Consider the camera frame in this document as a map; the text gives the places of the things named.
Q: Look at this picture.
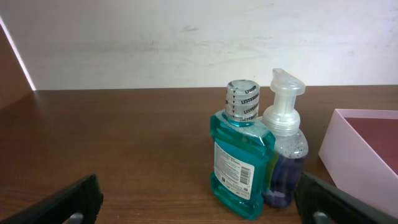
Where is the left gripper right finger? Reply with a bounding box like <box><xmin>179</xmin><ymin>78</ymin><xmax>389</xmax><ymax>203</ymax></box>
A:
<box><xmin>294</xmin><ymin>172</ymin><xmax>397</xmax><ymax>224</ymax></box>

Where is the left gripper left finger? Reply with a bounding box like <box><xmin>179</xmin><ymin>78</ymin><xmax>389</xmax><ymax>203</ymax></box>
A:
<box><xmin>1</xmin><ymin>174</ymin><xmax>104</xmax><ymax>223</ymax></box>

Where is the white cardboard box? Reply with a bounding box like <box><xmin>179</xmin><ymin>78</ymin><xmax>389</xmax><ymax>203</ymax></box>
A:
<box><xmin>318</xmin><ymin>109</ymin><xmax>397</xmax><ymax>217</ymax></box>

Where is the clear foam soap bottle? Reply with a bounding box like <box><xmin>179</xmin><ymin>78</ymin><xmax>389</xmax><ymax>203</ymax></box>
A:
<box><xmin>261</xmin><ymin>68</ymin><xmax>308</xmax><ymax>208</ymax></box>

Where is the teal mouthwash bottle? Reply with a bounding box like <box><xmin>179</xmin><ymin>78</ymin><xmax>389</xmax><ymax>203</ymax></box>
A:
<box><xmin>210</xmin><ymin>80</ymin><xmax>275</xmax><ymax>220</ymax></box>

